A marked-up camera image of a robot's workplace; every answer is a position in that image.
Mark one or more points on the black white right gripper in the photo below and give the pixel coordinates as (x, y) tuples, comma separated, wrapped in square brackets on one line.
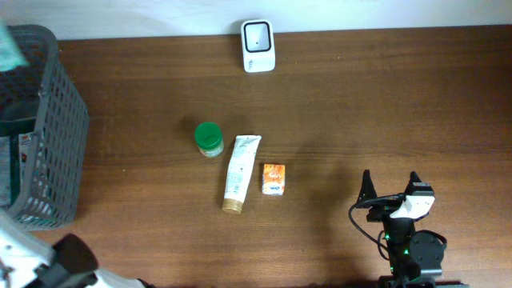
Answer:
[(366, 190)]

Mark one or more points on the small orange carton box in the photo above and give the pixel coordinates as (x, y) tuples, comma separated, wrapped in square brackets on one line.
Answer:
[(273, 179)]

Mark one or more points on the white cream tube gold cap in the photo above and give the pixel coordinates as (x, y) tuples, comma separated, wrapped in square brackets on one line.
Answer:
[(239, 172)]

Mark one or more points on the green lid jar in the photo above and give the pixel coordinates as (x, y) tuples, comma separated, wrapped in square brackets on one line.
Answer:
[(209, 139)]

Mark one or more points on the pale green wipes packet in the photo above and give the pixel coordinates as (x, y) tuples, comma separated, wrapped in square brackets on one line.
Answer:
[(11, 55)]

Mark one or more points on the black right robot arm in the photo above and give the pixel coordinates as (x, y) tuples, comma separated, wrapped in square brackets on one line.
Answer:
[(415, 256)]

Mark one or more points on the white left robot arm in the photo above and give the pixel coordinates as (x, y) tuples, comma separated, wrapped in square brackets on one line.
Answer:
[(27, 261)]

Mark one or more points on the white barcode scanner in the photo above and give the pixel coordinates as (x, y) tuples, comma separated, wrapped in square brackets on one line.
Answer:
[(258, 47)]

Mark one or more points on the grey plastic mesh basket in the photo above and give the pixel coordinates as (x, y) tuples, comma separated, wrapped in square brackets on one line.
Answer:
[(52, 171)]

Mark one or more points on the green white tape package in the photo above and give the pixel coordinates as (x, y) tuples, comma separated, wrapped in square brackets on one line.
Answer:
[(11, 167)]

